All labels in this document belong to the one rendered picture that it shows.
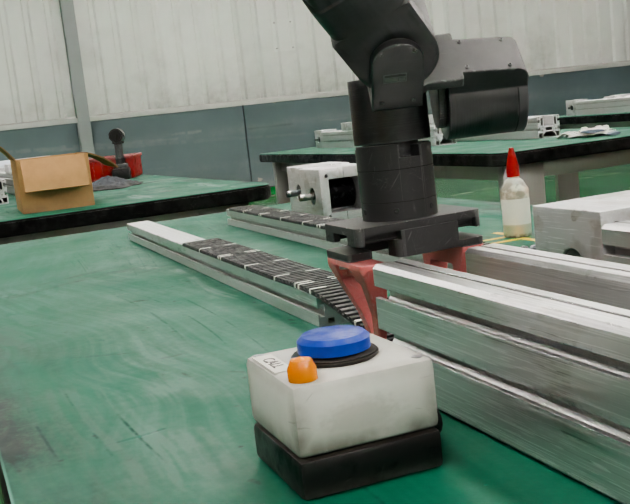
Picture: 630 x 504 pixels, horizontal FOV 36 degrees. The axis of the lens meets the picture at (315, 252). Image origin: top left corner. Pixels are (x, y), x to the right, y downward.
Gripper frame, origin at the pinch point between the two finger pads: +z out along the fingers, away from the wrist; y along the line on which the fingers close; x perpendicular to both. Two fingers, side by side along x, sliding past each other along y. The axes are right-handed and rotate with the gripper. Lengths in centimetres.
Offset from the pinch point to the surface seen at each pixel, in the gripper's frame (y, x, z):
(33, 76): 82, 1101, -90
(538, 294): -3.6, -22.9, -7.0
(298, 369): -16.7, -21.2, -5.3
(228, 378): -13.9, 4.0, 1.5
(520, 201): 38, 42, -2
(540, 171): 154, 209, 13
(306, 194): 27, 92, -3
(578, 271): 2.1, -18.6, -6.7
